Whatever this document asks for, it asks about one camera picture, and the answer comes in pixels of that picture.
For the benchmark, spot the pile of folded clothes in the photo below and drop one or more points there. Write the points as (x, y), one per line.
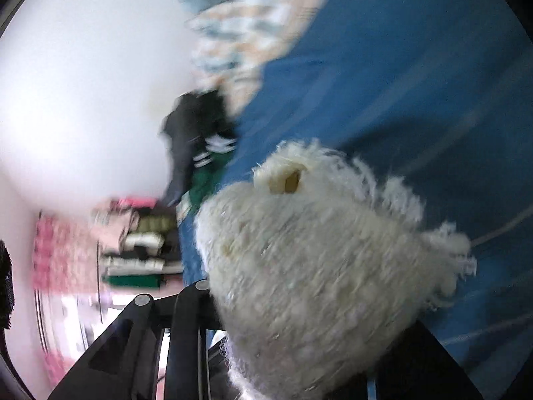
(137, 241)

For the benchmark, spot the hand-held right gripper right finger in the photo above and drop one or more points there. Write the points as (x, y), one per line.
(416, 362)

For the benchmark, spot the folded black jacket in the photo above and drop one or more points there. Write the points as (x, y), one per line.
(187, 141)

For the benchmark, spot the white tweed jacket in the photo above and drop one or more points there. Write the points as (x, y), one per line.
(312, 279)

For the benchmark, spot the folded green striped sweater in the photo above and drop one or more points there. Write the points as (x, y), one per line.
(204, 179)

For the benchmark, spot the pink patterned cloth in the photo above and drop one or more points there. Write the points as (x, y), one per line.
(62, 254)

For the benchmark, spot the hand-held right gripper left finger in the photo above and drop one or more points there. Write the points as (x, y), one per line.
(187, 341)

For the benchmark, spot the blue striped plaid bed sheet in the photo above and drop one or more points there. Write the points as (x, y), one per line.
(374, 71)

